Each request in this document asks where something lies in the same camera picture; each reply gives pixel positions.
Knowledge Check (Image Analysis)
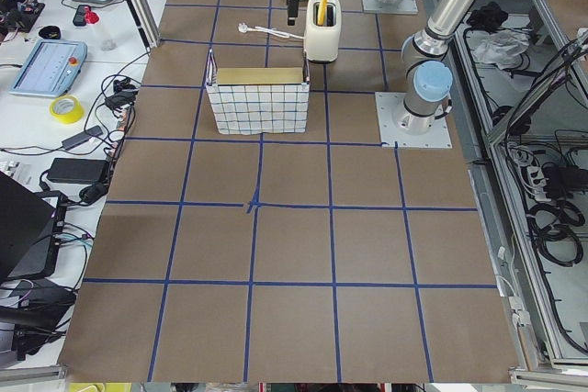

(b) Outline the yellow tape roll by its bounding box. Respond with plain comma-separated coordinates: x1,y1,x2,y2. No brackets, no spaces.
49,95,85,125

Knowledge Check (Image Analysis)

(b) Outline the wire basket with checked liner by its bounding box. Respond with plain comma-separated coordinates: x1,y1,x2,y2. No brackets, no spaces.
205,50,311,135

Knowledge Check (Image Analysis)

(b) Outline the white toaster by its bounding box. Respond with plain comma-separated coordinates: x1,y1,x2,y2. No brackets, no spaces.
304,0,342,63

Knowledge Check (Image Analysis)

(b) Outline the black laptop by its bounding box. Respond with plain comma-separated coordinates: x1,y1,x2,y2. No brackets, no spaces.
1,174,66,282

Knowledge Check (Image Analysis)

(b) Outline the red capped squeeze bottle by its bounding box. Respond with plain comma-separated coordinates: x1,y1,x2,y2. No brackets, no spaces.
84,6,117,51

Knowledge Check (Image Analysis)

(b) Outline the black phone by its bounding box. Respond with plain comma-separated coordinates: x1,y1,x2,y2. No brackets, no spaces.
73,4,91,27

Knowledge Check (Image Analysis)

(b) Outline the toast slice in toaster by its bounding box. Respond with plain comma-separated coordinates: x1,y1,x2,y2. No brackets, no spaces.
316,0,328,27

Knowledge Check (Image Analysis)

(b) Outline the black power adapter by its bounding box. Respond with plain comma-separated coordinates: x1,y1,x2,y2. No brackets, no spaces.
47,158,108,185

